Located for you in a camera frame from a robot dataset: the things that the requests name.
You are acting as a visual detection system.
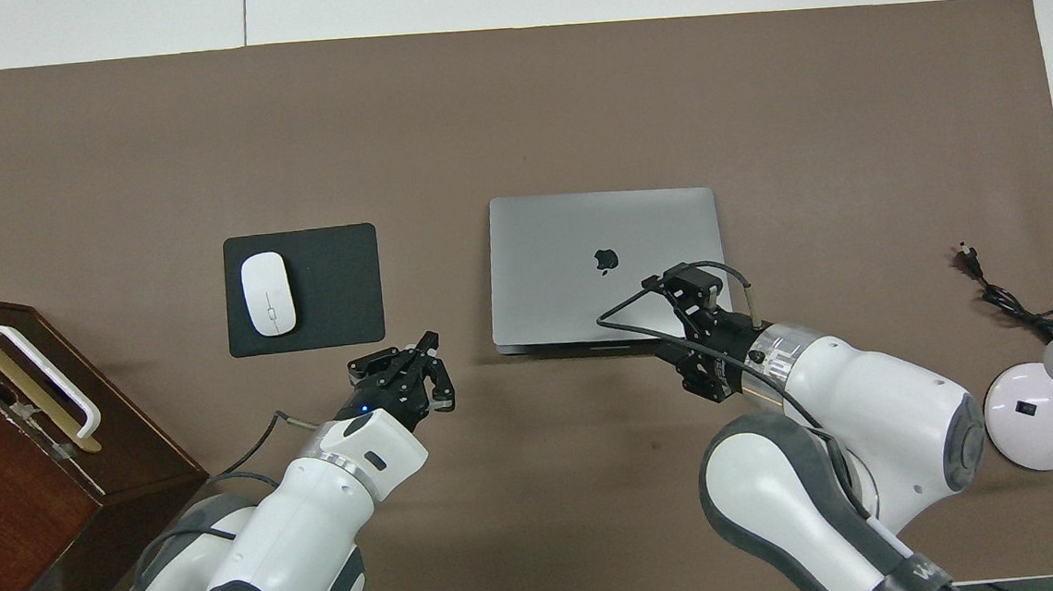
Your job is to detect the brown wooden box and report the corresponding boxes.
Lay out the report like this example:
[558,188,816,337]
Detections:
[0,273,218,591]

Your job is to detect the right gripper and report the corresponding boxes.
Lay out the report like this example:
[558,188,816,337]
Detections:
[640,258,773,409]

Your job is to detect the black lamp power cord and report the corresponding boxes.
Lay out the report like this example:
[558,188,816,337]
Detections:
[952,238,1053,349]

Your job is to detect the black cable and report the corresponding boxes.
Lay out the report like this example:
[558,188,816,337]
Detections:
[121,407,330,588]
[592,249,881,536]

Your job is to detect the black mouse pad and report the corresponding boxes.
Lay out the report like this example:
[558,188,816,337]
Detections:
[221,221,388,359]

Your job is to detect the white box handle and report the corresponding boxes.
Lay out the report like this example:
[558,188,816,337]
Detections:
[0,317,104,446]

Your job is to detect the grey laptop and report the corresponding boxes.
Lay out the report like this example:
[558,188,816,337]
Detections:
[482,180,735,358]

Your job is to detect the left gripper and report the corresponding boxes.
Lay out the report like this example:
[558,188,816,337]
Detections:
[329,329,459,437]

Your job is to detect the white computer mouse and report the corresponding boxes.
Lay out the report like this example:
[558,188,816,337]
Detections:
[239,249,300,339]

